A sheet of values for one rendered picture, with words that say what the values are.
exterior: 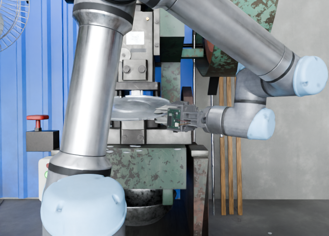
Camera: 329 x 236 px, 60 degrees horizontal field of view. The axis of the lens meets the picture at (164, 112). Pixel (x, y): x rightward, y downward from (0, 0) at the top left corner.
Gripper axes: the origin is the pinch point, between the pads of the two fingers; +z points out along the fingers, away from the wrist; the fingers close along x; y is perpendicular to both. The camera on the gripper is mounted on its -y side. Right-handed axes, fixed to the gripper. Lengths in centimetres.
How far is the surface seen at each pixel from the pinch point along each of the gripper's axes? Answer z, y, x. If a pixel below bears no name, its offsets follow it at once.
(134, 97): 20.6, -9.8, -4.9
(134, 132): 17.1, -7.1, 8.2
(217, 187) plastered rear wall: 52, -146, 70
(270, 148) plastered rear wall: 19, -173, 35
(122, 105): 14.1, 2.4, -2.0
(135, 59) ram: 25.0, -14.1, -20.2
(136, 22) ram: 25.4, -14.4, -34.6
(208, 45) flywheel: 15, -55, -32
